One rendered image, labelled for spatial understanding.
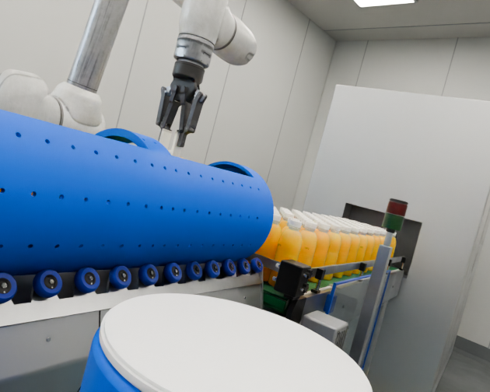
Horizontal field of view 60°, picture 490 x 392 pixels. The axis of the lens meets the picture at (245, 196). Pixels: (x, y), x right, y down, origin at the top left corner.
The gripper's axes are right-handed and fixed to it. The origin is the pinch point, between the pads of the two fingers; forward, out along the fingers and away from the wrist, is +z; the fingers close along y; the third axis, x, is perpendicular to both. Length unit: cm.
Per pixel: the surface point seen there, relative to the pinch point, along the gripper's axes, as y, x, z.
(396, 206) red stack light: 41, 67, 0
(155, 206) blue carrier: 19.2, -20.6, 12.2
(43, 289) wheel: 16.6, -37.4, 27.3
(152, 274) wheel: 16.1, -13.3, 26.5
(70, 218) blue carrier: 19.3, -37.7, 15.2
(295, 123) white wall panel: -197, 439, -86
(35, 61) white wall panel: -256, 107, -44
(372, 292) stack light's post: 41, 68, 29
